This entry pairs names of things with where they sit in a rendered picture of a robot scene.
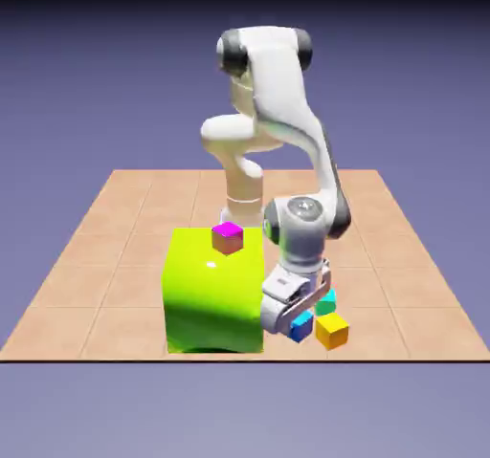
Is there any large lime green box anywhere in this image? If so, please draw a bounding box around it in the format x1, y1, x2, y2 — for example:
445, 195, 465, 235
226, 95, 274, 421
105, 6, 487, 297
161, 227, 266, 355

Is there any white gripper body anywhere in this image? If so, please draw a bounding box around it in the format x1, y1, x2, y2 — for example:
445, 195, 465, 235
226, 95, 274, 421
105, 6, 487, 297
259, 264, 333, 336

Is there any small magenta cube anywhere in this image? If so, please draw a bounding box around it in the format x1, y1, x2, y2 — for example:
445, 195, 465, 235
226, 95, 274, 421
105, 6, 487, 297
211, 221, 245, 256

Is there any small yellow cube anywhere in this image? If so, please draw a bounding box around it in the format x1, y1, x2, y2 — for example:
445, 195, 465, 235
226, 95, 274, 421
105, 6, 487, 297
314, 311, 350, 351

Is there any small teal cube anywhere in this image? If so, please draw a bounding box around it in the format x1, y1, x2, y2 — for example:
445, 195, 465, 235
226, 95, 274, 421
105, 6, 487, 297
314, 288, 338, 316

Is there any small blue cube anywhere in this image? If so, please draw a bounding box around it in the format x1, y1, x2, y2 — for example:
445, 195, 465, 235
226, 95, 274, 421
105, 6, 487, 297
289, 309, 315, 344

